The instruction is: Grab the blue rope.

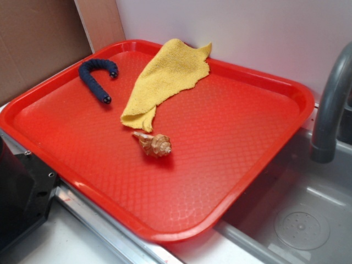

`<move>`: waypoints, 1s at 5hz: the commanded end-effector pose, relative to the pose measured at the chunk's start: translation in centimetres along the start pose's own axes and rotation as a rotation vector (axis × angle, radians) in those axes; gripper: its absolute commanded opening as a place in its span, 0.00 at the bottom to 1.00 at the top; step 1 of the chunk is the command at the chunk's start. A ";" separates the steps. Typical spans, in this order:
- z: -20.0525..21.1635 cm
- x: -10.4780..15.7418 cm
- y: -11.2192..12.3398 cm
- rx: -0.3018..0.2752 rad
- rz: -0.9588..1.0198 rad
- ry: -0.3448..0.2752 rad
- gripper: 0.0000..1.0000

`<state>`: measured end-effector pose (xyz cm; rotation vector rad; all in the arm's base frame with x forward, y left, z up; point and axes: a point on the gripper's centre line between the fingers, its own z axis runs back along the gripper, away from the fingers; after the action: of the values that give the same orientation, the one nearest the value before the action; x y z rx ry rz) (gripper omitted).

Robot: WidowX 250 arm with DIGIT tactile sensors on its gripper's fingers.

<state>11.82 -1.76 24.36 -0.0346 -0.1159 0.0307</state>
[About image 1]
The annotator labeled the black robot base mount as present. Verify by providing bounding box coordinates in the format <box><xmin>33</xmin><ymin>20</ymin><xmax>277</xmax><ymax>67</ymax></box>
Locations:
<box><xmin>1</xmin><ymin>140</ymin><xmax>57</xmax><ymax>253</ymax></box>

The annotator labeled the red plastic tray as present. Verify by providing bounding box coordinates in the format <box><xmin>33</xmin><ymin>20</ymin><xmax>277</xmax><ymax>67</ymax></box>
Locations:
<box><xmin>1</xmin><ymin>40</ymin><xmax>314</xmax><ymax>244</ymax></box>

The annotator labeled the yellow microfiber cloth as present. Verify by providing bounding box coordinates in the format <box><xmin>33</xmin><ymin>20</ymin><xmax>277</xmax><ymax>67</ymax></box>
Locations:
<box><xmin>120</xmin><ymin>38</ymin><xmax>212</xmax><ymax>133</ymax></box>

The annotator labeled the tan spiral seashell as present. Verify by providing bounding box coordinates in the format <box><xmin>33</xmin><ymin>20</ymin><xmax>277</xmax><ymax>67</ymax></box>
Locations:
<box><xmin>132</xmin><ymin>131</ymin><xmax>172</xmax><ymax>158</ymax></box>

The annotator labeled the grey plastic sink basin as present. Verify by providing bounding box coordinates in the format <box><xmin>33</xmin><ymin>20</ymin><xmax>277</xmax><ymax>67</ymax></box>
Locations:
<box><xmin>216</xmin><ymin>129</ymin><xmax>351</xmax><ymax>263</ymax></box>

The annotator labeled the grey sink faucet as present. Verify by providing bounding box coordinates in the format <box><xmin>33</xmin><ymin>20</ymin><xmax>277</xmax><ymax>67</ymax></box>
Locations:
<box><xmin>310</xmin><ymin>43</ymin><xmax>351</xmax><ymax>163</ymax></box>

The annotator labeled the brown cardboard panel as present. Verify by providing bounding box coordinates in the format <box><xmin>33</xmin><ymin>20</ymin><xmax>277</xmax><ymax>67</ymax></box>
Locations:
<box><xmin>1</xmin><ymin>1</ymin><xmax>125</xmax><ymax>105</ymax></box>

